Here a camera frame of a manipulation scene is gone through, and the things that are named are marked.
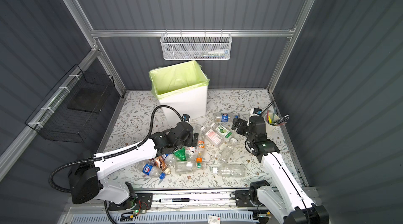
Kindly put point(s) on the Pepsi bottle front left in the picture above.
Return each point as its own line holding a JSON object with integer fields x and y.
{"x": 150, "y": 170}

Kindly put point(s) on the clear ribbed bottle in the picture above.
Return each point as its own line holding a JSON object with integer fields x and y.
{"x": 229, "y": 170}

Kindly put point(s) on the green bin liner bag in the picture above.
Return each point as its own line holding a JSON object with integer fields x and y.
{"x": 177, "y": 79}

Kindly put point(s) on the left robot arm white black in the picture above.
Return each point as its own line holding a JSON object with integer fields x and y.
{"x": 86, "y": 178}

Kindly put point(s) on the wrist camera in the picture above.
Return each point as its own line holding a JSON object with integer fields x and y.
{"x": 185, "y": 118}
{"x": 255, "y": 112}

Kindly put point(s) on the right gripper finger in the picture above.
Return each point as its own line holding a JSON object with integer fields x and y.
{"x": 243, "y": 129}
{"x": 236, "y": 123}

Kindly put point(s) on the black wire basket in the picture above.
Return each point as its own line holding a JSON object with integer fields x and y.
{"x": 71, "y": 112}

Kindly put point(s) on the Pepsi bottle near bin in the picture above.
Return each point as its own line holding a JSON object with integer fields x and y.
{"x": 222, "y": 117}

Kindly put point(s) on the crushed green bottle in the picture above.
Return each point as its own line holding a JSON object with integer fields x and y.
{"x": 180, "y": 154}

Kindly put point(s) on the brown tea bottle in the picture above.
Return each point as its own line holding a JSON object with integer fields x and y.
{"x": 160, "y": 163}

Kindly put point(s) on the white waste bin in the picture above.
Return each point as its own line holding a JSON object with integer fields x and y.
{"x": 193, "y": 102}

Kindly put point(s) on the tube in white basket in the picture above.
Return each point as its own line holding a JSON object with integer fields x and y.
{"x": 219, "y": 52}

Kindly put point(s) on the white pen cup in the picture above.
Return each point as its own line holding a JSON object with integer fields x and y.
{"x": 275, "y": 120}

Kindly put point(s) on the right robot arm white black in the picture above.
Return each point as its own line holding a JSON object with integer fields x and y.
{"x": 291, "y": 205}

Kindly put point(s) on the small clear white-cap bottle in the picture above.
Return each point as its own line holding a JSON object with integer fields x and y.
{"x": 228, "y": 150}

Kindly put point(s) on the white wire mesh basket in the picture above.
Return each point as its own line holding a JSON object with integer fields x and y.
{"x": 194, "y": 47}

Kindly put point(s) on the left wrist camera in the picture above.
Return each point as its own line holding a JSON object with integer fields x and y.
{"x": 185, "y": 118}

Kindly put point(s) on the pink label square bottle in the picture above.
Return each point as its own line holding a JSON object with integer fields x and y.
{"x": 211, "y": 136}

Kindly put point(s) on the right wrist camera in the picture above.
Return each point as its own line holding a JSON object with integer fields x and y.
{"x": 255, "y": 112}

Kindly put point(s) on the blue label water bottle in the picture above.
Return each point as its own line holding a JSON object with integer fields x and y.
{"x": 170, "y": 159}

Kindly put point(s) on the black marker on rail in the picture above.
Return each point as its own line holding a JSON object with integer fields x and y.
{"x": 174, "y": 200}

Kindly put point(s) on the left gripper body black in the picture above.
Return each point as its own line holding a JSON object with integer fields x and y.
{"x": 188, "y": 142}

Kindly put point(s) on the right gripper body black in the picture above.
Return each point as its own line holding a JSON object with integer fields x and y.
{"x": 251, "y": 138}

